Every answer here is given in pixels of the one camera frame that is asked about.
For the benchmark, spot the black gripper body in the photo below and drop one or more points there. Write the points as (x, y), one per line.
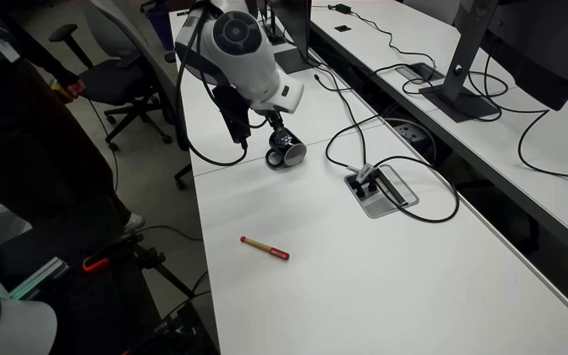
(277, 120)

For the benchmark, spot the black mug white inside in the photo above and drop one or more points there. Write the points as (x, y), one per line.
(293, 153)

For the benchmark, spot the white plug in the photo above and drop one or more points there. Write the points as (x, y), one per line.
(366, 175)

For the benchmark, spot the thin black stand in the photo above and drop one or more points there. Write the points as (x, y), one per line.
(269, 23)

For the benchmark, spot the red and tan marker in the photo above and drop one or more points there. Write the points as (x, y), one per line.
(266, 248)

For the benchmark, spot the silver desk socket box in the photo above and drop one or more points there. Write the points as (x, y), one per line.
(421, 72)
(384, 193)

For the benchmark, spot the small flat black item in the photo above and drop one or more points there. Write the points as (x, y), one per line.
(342, 29)

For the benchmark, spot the dark office chair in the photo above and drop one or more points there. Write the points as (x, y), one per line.
(110, 80)

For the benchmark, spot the black tripod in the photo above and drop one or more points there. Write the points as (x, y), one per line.
(159, 268)

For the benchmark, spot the monitor with silver stand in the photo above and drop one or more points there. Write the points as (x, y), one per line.
(467, 61)

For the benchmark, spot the orange black clamp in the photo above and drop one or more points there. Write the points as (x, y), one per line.
(96, 266)

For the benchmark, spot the person in dark clothes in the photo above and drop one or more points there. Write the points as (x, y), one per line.
(35, 151)

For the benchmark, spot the aluminium extrusion bar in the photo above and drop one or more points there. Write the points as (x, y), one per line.
(41, 278)

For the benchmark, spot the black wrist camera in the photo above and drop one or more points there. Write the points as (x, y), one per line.
(234, 112)

